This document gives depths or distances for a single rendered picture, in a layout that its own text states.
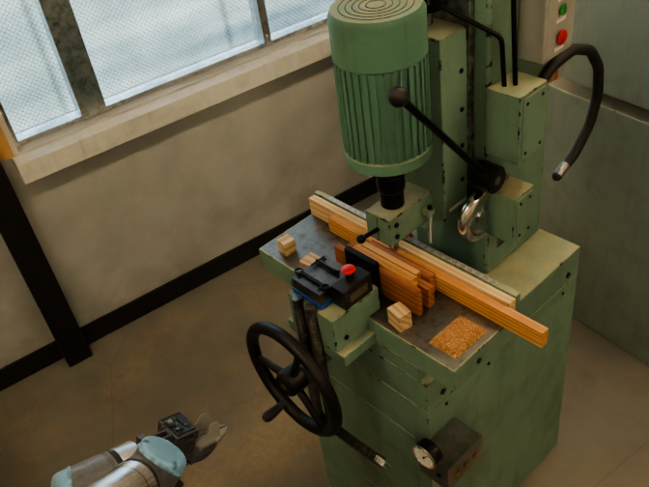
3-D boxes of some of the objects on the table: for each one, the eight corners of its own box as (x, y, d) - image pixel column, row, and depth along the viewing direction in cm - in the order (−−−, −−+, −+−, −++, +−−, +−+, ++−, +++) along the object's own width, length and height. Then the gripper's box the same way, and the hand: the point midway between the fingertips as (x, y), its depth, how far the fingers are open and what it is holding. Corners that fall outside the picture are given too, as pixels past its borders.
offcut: (388, 322, 152) (386, 307, 149) (400, 315, 153) (399, 300, 150) (400, 332, 149) (398, 318, 146) (412, 326, 150) (411, 311, 147)
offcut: (289, 244, 176) (287, 233, 174) (296, 250, 174) (295, 239, 172) (278, 250, 175) (276, 240, 173) (286, 257, 173) (284, 245, 170)
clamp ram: (328, 293, 160) (324, 262, 155) (352, 275, 164) (348, 244, 158) (357, 311, 155) (353, 280, 149) (381, 293, 158) (379, 261, 153)
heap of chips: (428, 342, 146) (428, 335, 145) (460, 315, 151) (460, 308, 150) (456, 359, 142) (456, 353, 140) (488, 330, 146) (488, 324, 145)
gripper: (152, 454, 139) (240, 414, 153) (127, 428, 144) (215, 391, 158) (151, 489, 142) (238, 445, 156) (126, 462, 148) (212, 423, 162)
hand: (220, 431), depth 158 cm, fingers closed
